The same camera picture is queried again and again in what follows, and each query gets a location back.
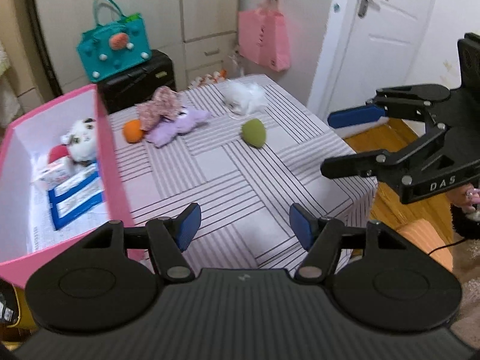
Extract orange white soft item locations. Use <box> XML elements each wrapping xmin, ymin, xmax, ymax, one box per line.
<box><xmin>189</xmin><ymin>69</ymin><xmax>227</xmax><ymax>87</ymax></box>

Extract black suitcase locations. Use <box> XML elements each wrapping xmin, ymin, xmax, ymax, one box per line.
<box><xmin>98</xmin><ymin>49</ymin><xmax>177</xmax><ymax>115</ymax></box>

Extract black cable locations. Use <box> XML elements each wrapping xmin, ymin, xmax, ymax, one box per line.
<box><xmin>425</xmin><ymin>238</ymin><xmax>466</xmax><ymax>256</ymax></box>

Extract red fluffy ball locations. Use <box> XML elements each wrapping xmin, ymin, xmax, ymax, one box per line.
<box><xmin>47</xmin><ymin>144</ymin><xmax>70</xmax><ymax>166</ymax></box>

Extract green makeup sponge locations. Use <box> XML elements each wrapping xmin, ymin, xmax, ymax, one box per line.
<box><xmin>241</xmin><ymin>119</ymin><xmax>268</xmax><ymax>147</ymax></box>

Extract striped tablecloth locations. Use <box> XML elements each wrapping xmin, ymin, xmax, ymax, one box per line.
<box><xmin>109</xmin><ymin>74</ymin><xmax>377</xmax><ymax>271</ymax></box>

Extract floral fabric scrunchie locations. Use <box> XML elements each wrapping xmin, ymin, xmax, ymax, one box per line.
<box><xmin>136</xmin><ymin>86</ymin><xmax>181</xmax><ymax>132</ymax></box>

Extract white panda plush toy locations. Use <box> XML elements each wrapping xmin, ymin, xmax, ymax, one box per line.
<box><xmin>62</xmin><ymin>117</ymin><xmax>99</xmax><ymax>166</ymax></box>

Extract white tissue pack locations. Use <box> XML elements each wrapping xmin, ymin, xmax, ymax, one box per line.
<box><xmin>34</xmin><ymin>157</ymin><xmax>74</xmax><ymax>190</ymax></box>

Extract white plastic bag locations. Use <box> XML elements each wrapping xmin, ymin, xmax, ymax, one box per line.
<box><xmin>221</xmin><ymin>80</ymin><xmax>265</xmax><ymax>117</ymax></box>

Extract beige three-door wardrobe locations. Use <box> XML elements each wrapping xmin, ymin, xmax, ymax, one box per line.
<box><xmin>30</xmin><ymin>0</ymin><xmax>244</xmax><ymax>94</ymax></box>

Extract blue wet wipes packet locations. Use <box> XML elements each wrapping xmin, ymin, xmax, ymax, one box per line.
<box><xmin>47</xmin><ymin>163</ymin><xmax>107</xmax><ymax>231</ymax></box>

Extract person's right hand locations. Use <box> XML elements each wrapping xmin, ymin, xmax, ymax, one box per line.
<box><xmin>450</xmin><ymin>185</ymin><xmax>480</xmax><ymax>214</ymax></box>

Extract white door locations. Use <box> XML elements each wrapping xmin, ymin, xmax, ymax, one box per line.
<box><xmin>345</xmin><ymin>0</ymin><xmax>441</xmax><ymax>98</ymax></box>

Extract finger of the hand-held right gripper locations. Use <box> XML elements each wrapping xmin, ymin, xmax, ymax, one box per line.
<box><xmin>320</xmin><ymin>124</ymin><xmax>456</xmax><ymax>186</ymax></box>
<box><xmin>327</xmin><ymin>83</ymin><xmax>452</xmax><ymax>132</ymax></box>

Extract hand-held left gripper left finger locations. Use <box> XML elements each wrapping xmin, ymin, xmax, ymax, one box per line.
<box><xmin>80</xmin><ymin>202</ymin><xmax>202</xmax><ymax>282</ymax></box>

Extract teal felt handbag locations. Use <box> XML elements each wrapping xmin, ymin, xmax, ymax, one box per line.
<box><xmin>77</xmin><ymin>0</ymin><xmax>152</xmax><ymax>83</ymax></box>

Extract purple plush toy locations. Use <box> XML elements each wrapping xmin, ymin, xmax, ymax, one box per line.
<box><xmin>145</xmin><ymin>106</ymin><xmax>211</xmax><ymax>148</ymax></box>

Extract orange ball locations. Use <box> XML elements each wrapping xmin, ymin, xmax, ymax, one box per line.
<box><xmin>122</xmin><ymin>120</ymin><xmax>145</xmax><ymax>144</ymax></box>

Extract pink shopping bag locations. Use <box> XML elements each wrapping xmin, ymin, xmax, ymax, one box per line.
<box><xmin>238</xmin><ymin>4</ymin><xmax>291</xmax><ymax>73</ymax></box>

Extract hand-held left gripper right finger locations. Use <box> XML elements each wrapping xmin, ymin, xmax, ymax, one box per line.
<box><xmin>289</xmin><ymin>202</ymin><xmax>409</xmax><ymax>282</ymax></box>

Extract pink cardboard box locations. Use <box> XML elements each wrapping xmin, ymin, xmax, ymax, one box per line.
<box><xmin>0</xmin><ymin>83</ymin><xmax>145</xmax><ymax>289</ymax></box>

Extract person's right forearm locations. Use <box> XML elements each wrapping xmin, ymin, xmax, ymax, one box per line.
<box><xmin>452</xmin><ymin>202</ymin><xmax>480</xmax><ymax>240</ymax></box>

